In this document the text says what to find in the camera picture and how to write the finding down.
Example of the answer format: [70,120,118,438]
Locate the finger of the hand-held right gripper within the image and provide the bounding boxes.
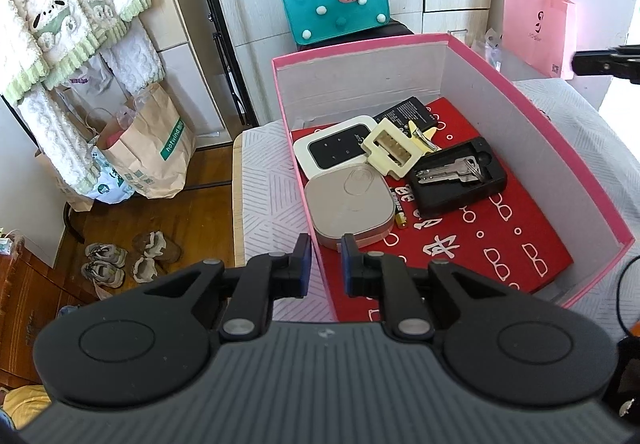
[572,45,640,85]

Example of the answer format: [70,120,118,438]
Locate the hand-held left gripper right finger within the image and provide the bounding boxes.
[340,234,516,342]

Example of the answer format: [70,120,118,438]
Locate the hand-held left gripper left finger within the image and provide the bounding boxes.
[142,233,313,342]

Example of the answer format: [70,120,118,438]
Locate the beige rounded square case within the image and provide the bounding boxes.
[305,163,393,251]

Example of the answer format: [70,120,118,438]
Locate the pink cardboard box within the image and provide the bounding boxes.
[271,32,636,322]

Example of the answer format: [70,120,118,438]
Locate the cream plastic clip holder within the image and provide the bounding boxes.
[361,118,435,181]

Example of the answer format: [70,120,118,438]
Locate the pink gift bag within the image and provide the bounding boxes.
[501,0,576,80]

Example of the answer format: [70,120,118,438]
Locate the yellow black battery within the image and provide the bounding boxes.
[392,186,410,229]

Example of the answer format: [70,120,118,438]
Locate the clear plastic bag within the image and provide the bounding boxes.
[480,28,507,74]

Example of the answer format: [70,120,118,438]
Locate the white black portable router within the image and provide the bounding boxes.
[293,116,381,179]

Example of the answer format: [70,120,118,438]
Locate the black key tray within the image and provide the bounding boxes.
[409,136,508,219]

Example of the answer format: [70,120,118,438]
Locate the silver keys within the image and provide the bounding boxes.
[416,158,488,187]

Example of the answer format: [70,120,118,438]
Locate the yellow metal clip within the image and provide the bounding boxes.
[407,120,441,152]

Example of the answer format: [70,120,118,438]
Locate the brown fluffy slipper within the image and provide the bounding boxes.
[132,256,163,283]
[132,231,182,263]

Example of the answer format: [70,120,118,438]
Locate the red printed cloth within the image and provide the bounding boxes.
[291,98,575,322]

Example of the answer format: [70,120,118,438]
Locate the black flat battery pack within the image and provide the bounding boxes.
[374,96,441,135]

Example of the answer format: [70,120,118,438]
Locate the brown paper bag green label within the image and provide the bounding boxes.
[95,84,197,199]

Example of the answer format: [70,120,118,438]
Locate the grey sneaker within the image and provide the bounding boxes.
[81,260,126,289]
[84,243,128,267]

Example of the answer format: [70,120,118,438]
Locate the green white plastic bag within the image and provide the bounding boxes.
[89,146,137,203]

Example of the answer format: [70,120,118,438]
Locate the white fluffy pants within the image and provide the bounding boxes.
[17,16,166,197]

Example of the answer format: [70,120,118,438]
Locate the white printed plastic bag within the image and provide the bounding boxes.
[64,54,115,97]

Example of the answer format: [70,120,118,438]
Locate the black device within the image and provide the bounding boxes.
[602,338,640,430]

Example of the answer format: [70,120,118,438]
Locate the yellow cloth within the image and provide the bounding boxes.
[2,385,53,430]

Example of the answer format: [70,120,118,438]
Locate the black cable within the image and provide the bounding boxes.
[615,251,640,340]

